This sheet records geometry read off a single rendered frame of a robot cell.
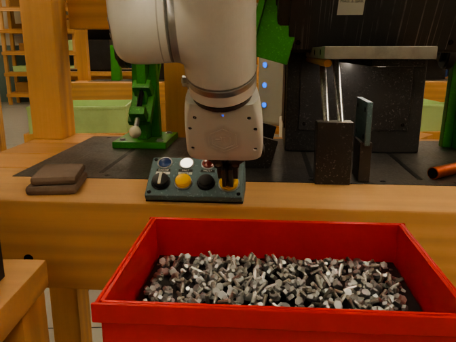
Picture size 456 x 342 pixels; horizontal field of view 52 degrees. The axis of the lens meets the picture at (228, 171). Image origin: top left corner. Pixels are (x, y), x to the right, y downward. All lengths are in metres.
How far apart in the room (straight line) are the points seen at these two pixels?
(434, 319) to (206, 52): 0.32
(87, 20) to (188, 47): 0.97
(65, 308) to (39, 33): 0.83
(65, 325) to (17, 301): 1.02
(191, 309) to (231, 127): 0.26
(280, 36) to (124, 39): 0.45
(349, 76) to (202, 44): 0.62
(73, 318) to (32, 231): 0.84
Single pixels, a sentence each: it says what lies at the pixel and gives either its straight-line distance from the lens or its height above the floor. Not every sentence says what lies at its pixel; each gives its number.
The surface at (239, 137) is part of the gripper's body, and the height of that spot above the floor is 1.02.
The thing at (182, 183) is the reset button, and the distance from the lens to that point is 0.71.
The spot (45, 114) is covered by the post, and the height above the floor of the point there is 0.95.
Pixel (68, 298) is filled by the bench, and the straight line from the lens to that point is 1.59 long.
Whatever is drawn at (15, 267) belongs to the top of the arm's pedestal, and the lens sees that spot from 0.68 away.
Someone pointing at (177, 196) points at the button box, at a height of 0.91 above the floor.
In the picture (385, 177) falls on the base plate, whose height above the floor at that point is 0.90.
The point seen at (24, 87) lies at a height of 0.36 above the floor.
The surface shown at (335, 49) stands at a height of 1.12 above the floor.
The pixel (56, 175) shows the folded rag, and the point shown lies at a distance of 0.80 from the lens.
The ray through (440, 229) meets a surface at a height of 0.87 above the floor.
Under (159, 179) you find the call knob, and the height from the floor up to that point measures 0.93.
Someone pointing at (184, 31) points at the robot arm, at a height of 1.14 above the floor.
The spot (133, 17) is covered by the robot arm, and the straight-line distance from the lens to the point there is 0.50.
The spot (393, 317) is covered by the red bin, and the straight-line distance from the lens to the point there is 0.41.
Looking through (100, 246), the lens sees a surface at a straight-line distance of 0.76.
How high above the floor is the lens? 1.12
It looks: 14 degrees down
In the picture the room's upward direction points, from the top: straight up
